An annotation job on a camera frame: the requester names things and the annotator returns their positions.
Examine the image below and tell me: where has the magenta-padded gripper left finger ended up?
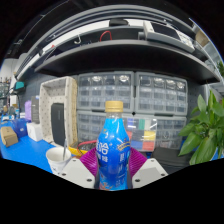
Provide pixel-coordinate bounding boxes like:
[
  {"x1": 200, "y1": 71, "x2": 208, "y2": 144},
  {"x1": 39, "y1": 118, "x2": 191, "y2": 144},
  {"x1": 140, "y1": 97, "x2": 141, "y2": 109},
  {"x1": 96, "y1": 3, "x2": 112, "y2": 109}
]
[{"x1": 59, "y1": 147, "x2": 101, "y2": 190}]

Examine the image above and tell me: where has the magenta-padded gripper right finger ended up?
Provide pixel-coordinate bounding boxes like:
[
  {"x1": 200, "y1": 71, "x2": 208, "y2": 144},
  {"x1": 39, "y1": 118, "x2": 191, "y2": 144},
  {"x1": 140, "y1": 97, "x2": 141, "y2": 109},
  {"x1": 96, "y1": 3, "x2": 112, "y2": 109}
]
[{"x1": 128, "y1": 146, "x2": 169, "y2": 190}]

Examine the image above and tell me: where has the blue drink bottle gold cap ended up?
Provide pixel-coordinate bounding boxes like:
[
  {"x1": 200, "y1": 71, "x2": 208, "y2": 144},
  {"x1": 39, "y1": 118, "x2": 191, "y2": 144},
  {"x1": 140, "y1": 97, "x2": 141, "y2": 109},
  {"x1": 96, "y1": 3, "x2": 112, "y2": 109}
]
[{"x1": 95, "y1": 100, "x2": 132, "y2": 192}]

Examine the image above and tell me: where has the yellow multimeter with red leads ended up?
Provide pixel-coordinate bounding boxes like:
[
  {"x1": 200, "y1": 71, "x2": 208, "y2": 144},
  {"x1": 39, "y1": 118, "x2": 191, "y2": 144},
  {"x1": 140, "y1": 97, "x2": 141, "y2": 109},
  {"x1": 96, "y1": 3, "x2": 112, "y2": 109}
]
[{"x1": 68, "y1": 139, "x2": 98, "y2": 158}]

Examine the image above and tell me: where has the black zipper case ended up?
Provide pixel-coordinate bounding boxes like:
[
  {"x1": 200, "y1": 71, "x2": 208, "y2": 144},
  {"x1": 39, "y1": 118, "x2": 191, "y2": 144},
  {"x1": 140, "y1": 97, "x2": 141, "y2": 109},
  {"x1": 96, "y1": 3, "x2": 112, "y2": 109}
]
[{"x1": 151, "y1": 146, "x2": 193, "y2": 168}]

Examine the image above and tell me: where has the white printed mug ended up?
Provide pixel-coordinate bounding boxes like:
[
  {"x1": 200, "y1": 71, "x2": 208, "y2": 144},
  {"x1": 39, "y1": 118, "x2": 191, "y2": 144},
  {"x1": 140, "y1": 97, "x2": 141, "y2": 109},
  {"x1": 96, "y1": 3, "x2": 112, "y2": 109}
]
[{"x1": 45, "y1": 146, "x2": 73, "y2": 175}]

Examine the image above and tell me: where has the thin grey stirring stick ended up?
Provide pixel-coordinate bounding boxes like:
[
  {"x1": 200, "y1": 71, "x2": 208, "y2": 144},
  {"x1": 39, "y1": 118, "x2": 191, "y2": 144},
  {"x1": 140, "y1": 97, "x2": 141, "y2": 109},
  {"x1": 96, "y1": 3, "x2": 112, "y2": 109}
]
[{"x1": 62, "y1": 137, "x2": 68, "y2": 162}]

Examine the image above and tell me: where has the clear box of coloured parts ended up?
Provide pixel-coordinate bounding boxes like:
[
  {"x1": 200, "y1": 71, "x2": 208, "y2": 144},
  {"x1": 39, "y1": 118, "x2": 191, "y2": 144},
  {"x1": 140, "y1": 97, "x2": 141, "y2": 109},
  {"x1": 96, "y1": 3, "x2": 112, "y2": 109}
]
[{"x1": 125, "y1": 117, "x2": 158, "y2": 153}]

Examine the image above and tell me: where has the black flat pouch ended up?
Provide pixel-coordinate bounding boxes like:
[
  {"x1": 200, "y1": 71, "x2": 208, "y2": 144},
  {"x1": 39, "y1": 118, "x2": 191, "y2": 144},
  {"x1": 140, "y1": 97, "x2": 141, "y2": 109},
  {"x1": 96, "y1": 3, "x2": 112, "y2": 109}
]
[{"x1": 50, "y1": 102, "x2": 66, "y2": 147}]

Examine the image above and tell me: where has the small white box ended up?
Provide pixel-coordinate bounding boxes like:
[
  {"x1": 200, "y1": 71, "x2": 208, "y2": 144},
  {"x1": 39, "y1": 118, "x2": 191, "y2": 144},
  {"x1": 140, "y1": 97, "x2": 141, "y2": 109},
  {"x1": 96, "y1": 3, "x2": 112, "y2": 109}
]
[{"x1": 26, "y1": 122, "x2": 44, "y2": 143}]

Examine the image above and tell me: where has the beige perforated storage basket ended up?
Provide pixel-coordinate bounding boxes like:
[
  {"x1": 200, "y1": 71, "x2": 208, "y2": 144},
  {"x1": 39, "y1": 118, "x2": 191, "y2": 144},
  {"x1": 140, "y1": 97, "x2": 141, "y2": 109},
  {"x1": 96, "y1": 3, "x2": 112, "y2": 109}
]
[{"x1": 39, "y1": 76, "x2": 79, "y2": 146}]

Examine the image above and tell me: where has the green potted plant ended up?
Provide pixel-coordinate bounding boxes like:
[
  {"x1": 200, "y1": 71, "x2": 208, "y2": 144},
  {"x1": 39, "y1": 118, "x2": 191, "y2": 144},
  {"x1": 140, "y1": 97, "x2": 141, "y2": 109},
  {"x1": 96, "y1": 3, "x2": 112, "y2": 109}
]
[{"x1": 178, "y1": 89, "x2": 224, "y2": 166}]

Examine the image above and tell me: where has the blue box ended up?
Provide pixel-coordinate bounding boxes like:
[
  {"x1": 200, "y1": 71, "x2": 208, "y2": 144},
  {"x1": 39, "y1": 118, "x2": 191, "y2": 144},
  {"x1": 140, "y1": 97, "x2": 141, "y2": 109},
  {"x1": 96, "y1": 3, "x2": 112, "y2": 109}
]
[{"x1": 11, "y1": 118, "x2": 30, "y2": 139}]

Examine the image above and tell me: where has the dark grey flat box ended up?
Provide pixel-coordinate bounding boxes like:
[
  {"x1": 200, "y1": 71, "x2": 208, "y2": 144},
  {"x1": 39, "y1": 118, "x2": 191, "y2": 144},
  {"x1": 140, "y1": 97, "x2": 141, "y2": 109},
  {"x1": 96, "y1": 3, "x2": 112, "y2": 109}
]
[{"x1": 30, "y1": 95, "x2": 41, "y2": 124}]

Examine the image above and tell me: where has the brown cardboard box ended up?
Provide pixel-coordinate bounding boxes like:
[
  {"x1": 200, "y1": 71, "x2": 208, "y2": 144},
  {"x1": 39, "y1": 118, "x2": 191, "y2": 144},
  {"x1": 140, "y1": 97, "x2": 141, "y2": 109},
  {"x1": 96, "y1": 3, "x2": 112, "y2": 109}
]
[{"x1": 0, "y1": 125, "x2": 19, "y2": 148}]

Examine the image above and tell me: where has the purple package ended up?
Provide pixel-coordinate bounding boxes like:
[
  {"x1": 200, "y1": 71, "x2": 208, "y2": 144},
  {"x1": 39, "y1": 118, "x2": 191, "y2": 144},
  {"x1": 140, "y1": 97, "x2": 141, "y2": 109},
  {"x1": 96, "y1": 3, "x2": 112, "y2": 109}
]
[{"x1": 24, "y1": 99, "x2": 33, "y2": 122}]

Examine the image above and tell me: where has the black overhead shelf unit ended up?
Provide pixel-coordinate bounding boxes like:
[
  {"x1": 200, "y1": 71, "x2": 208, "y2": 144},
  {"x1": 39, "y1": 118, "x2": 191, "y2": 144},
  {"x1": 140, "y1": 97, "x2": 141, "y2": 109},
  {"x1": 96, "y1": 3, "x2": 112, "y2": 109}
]
[{"x1": 14, "y1": 4, "x2": 223, "y2": 86}]

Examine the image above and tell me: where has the white shelf unit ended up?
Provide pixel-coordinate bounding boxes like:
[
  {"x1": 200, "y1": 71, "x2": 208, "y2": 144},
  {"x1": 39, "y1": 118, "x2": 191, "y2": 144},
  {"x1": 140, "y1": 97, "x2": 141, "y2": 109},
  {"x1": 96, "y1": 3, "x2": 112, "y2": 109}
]
[{"x1": 193, "y1": 19, "x2": 224, "y2": 98}]

